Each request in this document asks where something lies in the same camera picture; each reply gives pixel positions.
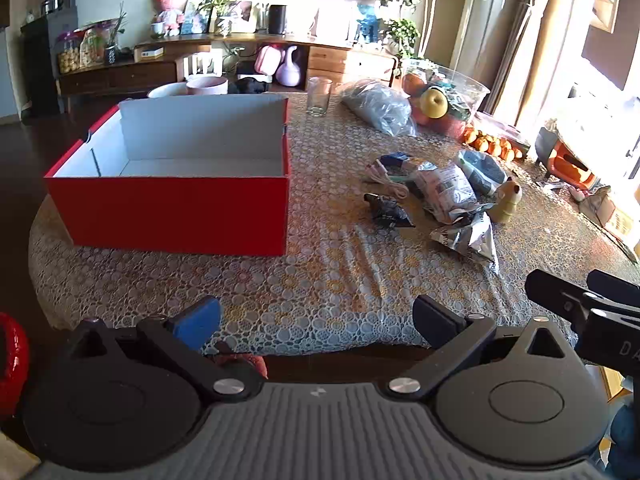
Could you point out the purple vase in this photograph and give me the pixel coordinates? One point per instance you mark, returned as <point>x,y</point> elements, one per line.
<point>289,72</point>

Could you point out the clear drinking glass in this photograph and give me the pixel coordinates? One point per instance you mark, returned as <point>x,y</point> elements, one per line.
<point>319,100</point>

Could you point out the black cloth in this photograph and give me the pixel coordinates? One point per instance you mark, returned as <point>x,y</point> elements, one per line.
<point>247,87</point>

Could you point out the white flat box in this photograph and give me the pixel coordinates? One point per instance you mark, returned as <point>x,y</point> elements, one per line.
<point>149,53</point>

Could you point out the white standing air conditioner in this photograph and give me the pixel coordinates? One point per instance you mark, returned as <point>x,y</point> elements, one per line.
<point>487,15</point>

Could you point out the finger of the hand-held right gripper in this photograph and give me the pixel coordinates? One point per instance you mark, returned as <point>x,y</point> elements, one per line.
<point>552,292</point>
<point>615,287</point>

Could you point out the tall potted tree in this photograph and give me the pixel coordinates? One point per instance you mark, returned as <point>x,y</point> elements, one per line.
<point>402,30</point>

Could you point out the red fuzzy cloth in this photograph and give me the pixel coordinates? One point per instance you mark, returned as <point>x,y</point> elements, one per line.
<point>240,360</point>

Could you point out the white dotted bowl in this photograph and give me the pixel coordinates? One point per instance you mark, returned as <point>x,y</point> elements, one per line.
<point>167,91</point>

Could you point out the clear plastic bag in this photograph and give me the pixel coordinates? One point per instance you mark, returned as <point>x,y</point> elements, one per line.
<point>380,107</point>

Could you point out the pile of tangerines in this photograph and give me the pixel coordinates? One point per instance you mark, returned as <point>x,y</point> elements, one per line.
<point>492,146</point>

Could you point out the yellow toy figure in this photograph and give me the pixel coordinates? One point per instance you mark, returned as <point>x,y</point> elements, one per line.
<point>506,202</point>

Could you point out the white router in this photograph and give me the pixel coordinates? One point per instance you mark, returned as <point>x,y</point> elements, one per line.
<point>202,66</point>

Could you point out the grey orange appliance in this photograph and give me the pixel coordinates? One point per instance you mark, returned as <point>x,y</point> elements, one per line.
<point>570,162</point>

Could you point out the jar of round snacks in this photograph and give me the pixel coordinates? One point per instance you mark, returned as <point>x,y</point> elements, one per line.
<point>69,60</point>

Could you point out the pink bear plush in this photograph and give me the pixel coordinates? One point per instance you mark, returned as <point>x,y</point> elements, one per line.
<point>170,10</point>

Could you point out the small green white pot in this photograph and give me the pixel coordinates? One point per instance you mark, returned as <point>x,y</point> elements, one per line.
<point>157,30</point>

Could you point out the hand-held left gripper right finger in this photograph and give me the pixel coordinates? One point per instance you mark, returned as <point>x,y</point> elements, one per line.
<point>434,317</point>

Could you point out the green white packet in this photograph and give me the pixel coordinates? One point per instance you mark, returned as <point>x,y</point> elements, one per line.
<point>457,105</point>

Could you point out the wooden tv cabinet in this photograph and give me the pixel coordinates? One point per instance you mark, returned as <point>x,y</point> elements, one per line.
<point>140,75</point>

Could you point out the dark crumpled packet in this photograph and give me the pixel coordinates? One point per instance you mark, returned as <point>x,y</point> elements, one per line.
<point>387,210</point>

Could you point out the clear plastic fruit bowl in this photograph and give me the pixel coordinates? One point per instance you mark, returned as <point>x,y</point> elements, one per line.
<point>467,87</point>

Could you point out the white printed snack packet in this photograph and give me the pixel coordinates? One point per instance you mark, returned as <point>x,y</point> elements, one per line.
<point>445,190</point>

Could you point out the plant in dark vase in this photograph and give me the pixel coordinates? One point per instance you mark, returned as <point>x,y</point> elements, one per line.
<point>110,54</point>

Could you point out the blue figurine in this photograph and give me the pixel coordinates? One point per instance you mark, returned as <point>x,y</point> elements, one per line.
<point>369,25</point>

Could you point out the small cardboard box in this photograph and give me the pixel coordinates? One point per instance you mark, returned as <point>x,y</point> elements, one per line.
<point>602,207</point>

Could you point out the black cylinder speaker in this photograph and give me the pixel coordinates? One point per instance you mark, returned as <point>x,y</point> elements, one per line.
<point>277,20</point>

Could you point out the beige curtain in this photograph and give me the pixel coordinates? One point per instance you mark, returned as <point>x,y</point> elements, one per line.
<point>530,35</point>

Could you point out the black white box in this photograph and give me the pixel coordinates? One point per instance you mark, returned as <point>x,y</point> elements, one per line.
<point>252,71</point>

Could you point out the dark blue cloth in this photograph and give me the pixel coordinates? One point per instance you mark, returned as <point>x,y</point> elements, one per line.
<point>622,435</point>

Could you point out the red apple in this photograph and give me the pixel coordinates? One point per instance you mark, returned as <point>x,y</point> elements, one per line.
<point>452,128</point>
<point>421,116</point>

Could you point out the clear gift bag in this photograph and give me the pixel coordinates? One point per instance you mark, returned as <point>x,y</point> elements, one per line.
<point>93,47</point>

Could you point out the orange round fruit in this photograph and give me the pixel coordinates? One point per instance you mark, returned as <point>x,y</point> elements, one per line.
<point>414,83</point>

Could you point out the pale pink mug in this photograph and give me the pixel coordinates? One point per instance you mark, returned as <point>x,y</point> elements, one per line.
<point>207,86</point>

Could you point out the pink case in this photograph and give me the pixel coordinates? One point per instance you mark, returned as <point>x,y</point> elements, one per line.
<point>268,60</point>

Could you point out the black tall cabinet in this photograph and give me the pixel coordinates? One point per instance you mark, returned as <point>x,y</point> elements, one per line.
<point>42,70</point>

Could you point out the red cardboard box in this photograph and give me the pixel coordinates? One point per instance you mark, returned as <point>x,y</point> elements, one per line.
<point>175,210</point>

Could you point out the white photo frame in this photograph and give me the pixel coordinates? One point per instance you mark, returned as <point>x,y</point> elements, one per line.
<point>243,17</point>

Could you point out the white silver food packet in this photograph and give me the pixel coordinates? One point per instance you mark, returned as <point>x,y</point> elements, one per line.
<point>470,237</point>

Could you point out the white grey snack bag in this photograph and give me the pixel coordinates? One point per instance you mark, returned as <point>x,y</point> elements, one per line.
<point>482,170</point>

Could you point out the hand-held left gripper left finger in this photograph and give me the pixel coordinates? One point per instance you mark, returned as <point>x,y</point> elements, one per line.
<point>197,319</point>

